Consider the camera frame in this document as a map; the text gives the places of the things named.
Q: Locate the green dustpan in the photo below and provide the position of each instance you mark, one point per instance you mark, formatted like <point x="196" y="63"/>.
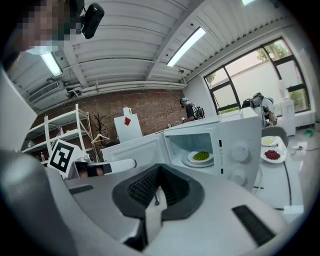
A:
<point x="308" y="133"/>

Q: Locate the wooden clothes hanger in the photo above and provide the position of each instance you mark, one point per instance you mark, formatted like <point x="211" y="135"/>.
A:
<point x="100" y="138"/>

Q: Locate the person's left hand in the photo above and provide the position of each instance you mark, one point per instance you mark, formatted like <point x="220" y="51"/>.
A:
<point x="99" y="171"/>

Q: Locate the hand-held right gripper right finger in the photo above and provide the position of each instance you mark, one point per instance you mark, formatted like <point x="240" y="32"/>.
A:
<point x="180" y="192"/>

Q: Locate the white microwave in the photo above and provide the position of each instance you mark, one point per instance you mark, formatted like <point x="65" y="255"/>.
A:
<point x="237" y="130"/>

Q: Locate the white fridge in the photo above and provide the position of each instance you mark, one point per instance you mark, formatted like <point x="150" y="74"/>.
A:
<point x="130" y="130"/>

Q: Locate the white plate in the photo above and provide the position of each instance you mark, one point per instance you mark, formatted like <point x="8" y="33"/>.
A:
<point x="276" y="140"/>
<point x="191" y="160"/>
<point x="282" y="156"/>

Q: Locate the grey chair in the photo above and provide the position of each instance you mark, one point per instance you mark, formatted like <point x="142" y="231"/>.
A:
<point x="275" y="131"/>

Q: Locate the white ceiling pipe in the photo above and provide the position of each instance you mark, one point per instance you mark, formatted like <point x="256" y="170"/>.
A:
<point x="140" y="86"/>

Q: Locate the person's face mask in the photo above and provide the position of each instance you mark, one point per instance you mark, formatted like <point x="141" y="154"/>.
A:
<point x="42" y="50"/>

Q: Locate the red grape bunch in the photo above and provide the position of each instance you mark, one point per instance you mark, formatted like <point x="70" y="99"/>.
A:
<point x="272" y="154"/>

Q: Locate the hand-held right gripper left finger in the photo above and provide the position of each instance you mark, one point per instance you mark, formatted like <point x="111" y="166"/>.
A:
<point x="135" y="195"/>

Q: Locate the black head-worn camera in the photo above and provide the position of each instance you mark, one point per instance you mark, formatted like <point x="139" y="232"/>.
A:
<point x="93" y="21"/>

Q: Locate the white jug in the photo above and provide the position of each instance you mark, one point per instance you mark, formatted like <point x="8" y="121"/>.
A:
<point x="127" y="111"/>

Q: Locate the white shelf rack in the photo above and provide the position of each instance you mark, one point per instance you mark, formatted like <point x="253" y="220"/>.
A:
<point x="63" y="136"/>

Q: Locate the white power strip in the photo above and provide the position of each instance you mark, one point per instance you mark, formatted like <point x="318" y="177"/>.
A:
<point x="297" y="147"/>

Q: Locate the white water dispenser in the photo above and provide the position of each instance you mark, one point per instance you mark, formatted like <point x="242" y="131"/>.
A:
<point x="287" y="115"/>

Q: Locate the black office chair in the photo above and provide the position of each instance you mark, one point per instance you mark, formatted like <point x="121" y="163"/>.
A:
<point x="110" y="144"/>

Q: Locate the person's head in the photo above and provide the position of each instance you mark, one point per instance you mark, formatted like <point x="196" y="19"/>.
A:
<point x="47" y="22"/>

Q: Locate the pale yellow food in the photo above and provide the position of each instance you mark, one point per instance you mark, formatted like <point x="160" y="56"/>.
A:
<point x="268" y="141"/>

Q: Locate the dark coat rack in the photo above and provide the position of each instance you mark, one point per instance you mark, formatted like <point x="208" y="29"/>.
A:
<point x="99" y="125"/>

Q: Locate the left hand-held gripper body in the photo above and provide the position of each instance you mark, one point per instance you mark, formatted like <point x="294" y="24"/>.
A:
<point x="61" y="155"/>

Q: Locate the ceiling air conditioner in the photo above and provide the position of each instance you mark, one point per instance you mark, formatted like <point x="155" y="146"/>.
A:
<point x="47" y="93"/>

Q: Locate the white table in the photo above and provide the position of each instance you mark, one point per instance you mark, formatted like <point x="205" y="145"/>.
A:
<point x="277" y="185"/>

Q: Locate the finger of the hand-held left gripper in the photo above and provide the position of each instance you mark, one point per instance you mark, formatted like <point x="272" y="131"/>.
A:
<point x="123" y="165"/>

